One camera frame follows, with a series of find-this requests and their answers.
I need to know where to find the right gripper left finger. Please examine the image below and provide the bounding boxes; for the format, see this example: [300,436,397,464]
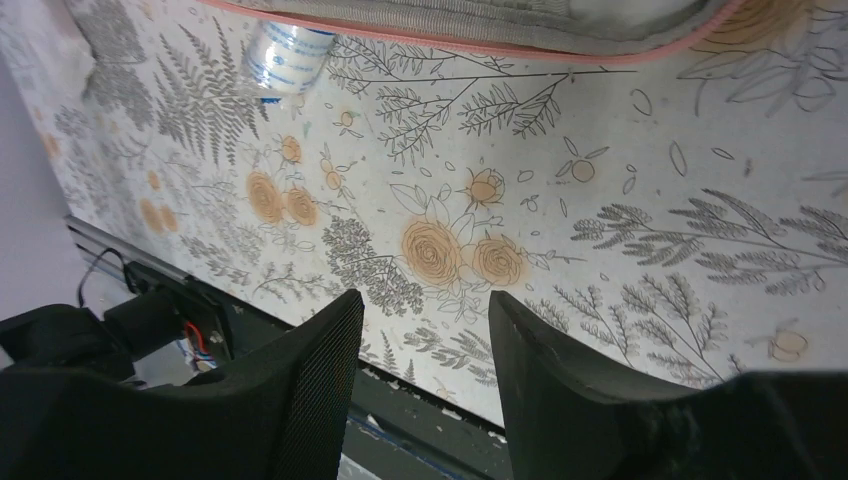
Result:
[1,289,364,479]

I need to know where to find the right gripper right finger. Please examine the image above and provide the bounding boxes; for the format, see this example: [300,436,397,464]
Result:
[489,291,847,479]

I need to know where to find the white bottle blue label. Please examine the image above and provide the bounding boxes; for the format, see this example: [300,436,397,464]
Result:
[240,20,336,99]

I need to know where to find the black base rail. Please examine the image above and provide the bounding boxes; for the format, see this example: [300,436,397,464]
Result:
[66,216,512,479]

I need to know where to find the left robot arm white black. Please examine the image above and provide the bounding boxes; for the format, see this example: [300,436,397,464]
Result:
[1,291,184,381]

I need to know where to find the pink medicine kit case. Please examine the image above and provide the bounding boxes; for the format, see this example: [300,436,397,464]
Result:
[212,1,741,65]

